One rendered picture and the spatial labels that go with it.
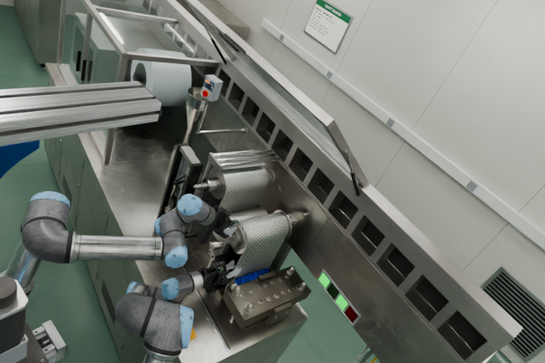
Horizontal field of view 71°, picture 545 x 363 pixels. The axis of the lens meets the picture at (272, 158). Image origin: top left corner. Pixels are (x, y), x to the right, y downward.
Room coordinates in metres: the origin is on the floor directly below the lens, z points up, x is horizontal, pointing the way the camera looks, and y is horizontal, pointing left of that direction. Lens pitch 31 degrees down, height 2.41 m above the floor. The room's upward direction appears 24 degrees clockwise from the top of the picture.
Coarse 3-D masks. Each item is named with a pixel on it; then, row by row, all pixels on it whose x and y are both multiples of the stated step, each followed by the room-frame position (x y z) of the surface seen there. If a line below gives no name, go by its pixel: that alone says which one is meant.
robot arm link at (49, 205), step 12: (48, 192) 0.85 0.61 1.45; (36, 204) 0.80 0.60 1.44; (48, 204) 0.81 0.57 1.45; (60, 204) 0.84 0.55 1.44; (36, 216) 0.76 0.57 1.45; (48, 216) 0.77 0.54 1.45; (60, 216) 0.80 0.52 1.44; (24, 252) 0.76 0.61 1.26; (12, 264) 0.76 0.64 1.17; (24, 264) 0.76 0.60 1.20; (36, 264) 0.79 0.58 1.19; (0, 276) 0.76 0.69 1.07; (12, 276) 0.75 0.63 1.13; (24, 276) 0.76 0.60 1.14; (24, 288) 0.76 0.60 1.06
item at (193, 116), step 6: (186, 108) 1.75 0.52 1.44; (192, 108) 1.72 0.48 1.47; (192, 114) 1.73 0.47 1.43; (198, 114) 1.74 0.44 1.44; (192, 120) 1.74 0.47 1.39; (198, 120) 1.76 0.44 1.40; (192, 126) 1.76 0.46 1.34; (186, 132) 1.78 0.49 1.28; (192, 132) 1.78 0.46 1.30; (186, 138) 1.77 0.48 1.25; (174, 150) 1.77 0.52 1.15; (192, 150) 1.81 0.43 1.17; (168, 168) 1.78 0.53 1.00; (168, 174) 1.77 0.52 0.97
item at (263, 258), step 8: (264, 248) 1.29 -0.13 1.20; (272, 248) 1.34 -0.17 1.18; (248, 256) 1.23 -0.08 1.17; (256, 256) 1.27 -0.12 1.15; (264, 256) 1.32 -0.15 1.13; (272, 256) 1.36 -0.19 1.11; (240, 264) 1.21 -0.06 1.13; (248, 264) 1.25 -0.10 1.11; (256, 264) 1.30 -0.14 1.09; (264, 264) 1.34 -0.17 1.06; (240, 272) 1.23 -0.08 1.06; (248, 272) 1.27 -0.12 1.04
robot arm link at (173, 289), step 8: (168, 280) 0.97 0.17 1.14; (176, 280) 0.98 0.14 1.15; (184, 280) 1.00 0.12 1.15; (192, 280) 1.02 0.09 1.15; (168, 288) 0.94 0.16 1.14; (176, 288) 0.96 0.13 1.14; (184, 288) 0.98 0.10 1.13; (192, 288) 1.00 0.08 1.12; (168, 296) 0.93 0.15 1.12; (176, 296) 0.95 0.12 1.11
